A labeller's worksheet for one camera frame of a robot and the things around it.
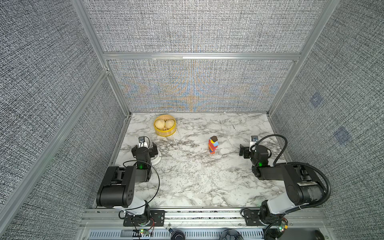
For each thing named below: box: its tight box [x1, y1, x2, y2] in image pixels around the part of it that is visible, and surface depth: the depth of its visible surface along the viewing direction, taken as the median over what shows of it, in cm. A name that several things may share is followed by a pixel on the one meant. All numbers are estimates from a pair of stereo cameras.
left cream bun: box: [155, 119, 165, 129], surface depth 108 cm
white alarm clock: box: [150, 148, 162, 166], surface depth 93 cm
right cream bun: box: [165, 119, 175, 129], surface depth 108 cm
